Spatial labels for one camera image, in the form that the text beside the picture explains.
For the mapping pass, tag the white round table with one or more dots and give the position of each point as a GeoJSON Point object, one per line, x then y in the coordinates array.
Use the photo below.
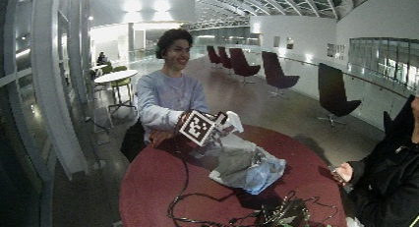
{"type": "Point", "coordinates": [115, 77]}

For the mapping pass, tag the green chair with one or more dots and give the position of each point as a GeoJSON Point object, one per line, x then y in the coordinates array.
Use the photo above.
{"type": "Point", "coordinates": [120, 81]}
{"type": "Point", "coordinates": [106, 69]}

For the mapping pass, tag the small wall picture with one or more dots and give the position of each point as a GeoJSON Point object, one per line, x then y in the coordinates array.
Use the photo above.
{"type": "Point", "coordinates": [290, 43]}
{"type": "Point", "coordinates": [277, 41]}

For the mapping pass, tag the dark phone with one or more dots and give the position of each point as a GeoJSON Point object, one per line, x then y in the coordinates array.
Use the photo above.
{"type": "Point", "coordinates": [335, 174]}

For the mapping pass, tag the bright ceiling lamp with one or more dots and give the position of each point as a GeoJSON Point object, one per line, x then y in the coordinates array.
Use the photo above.
{"type": "Point", "coordinates": [132, 5]}
{"type": "Point", "coordinates": [162, 5]}

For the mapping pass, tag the grey and white plastic bag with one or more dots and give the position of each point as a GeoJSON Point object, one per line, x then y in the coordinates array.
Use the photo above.
{"type": "Point", "coordinates": [245, 161]}

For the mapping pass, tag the white cube with black markers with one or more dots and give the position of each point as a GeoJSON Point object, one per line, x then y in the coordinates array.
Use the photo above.
{"type": "Point", "coordinates": [199, 127]}

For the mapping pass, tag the wall poster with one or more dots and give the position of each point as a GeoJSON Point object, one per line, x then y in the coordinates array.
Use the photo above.
{"type": "Point", "coordinates": [330, 50]}
{"type": "Point", "coordinates": [339, 52]}

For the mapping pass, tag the dark red swivel chair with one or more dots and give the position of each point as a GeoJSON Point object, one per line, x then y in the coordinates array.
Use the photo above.
{"type": "Point", "coordinates": [214, 55]}
{"type": "Point", "coordinates": [334, 96]}
{"type": "Point", "coordinates": [278, 74]}
{"type": "Point", "coordinates": [242, 66]}
{"type": "Point", "coordinates": [225, 57]}

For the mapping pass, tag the white slanted pillar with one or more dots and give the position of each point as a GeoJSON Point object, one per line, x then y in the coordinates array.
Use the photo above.
{"type": "Point", "coordinates": [55, 89]}

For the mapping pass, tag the person in light blue sweatshirt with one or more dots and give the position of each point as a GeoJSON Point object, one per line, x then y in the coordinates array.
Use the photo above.
{"type": "Point", "coordinates": [168, 92]}

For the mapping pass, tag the row of glass windows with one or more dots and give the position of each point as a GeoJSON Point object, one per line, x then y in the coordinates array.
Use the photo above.
{"type": "Point", "coordinates": [386, 61]}

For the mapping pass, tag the white crumpled item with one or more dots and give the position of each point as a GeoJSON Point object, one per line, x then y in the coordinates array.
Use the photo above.
{"type": "Point", "coordinates": [354, 222]}

